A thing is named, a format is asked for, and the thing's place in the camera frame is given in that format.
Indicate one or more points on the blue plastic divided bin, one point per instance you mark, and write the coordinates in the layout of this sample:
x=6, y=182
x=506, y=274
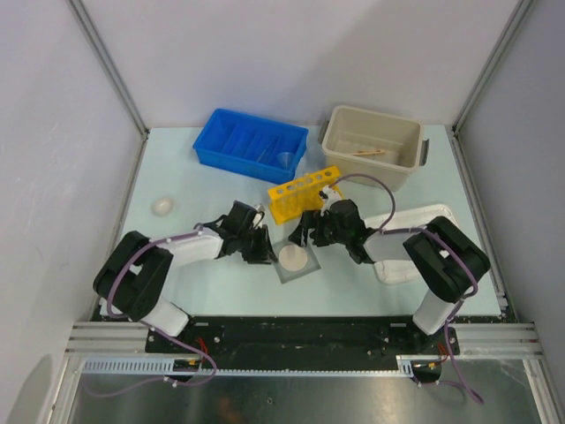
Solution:
x=233, y=141

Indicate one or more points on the beige plastic storage box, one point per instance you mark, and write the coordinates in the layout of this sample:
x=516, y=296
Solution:
x=352, y=129

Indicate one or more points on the aluminium frame rail right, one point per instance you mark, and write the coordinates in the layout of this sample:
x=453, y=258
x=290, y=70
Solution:
x=499, y=341

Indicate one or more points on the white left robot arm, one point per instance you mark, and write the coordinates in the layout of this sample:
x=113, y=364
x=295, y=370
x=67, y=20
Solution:
x=131, y=280

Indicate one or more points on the yellow test tube rack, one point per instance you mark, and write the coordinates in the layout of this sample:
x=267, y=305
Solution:
x=289, y=200

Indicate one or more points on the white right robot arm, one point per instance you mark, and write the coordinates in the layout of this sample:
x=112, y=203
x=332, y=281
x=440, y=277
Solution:
x=450, y=264

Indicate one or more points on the clear glass test tube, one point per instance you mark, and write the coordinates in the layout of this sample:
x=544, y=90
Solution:
x=303, y=186

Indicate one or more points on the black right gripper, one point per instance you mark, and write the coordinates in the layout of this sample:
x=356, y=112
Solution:
x=299, y=235

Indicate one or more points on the white plastic lid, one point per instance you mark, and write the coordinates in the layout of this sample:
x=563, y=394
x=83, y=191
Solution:
x=392, y=264

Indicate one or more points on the white porcelain evaporating dish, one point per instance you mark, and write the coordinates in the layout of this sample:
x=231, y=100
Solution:
x=162, y=206

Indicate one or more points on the clear glass funnel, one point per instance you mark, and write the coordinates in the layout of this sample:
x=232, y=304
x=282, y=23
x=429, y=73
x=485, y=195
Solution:
x=286, y=160

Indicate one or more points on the slotted cable duct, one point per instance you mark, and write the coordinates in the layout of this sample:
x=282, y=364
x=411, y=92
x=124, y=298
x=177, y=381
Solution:
x=398, y=365

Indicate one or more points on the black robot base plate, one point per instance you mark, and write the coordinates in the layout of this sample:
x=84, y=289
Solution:
x=301, y=340

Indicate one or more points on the wooden test tube holder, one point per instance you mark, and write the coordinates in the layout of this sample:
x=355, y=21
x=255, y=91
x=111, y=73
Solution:
x=370, y=152

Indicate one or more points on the aluminium frame rail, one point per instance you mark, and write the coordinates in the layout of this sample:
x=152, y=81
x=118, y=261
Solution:
x=499, y=341
x=107, y=338

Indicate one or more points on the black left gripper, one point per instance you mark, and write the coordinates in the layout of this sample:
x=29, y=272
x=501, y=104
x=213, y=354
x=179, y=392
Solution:
x=265, y=253

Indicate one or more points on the wire gauze with ceramic centre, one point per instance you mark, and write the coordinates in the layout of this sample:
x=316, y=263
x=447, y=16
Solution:
x=294, y=262

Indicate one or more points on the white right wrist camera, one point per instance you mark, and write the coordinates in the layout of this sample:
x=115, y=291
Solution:
x=329, y=196

